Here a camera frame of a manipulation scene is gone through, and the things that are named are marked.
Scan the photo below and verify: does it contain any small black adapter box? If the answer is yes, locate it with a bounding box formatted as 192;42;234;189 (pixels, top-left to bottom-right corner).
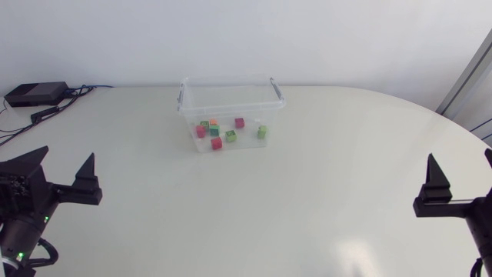
30;105;61;125

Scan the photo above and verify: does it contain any black cable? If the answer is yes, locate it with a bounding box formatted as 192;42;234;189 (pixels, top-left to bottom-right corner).
0;85;96;148

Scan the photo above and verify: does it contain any clear plastic container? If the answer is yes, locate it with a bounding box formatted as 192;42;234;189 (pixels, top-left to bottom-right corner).
177;75;287;154

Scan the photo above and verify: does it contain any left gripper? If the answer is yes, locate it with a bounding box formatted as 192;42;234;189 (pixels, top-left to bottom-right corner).
0;145;104;232

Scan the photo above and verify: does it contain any black power brick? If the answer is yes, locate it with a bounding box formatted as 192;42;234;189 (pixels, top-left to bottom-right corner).
3;81;70;108

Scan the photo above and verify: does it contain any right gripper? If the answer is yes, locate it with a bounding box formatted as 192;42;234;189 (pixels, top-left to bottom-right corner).
413;148;492;232

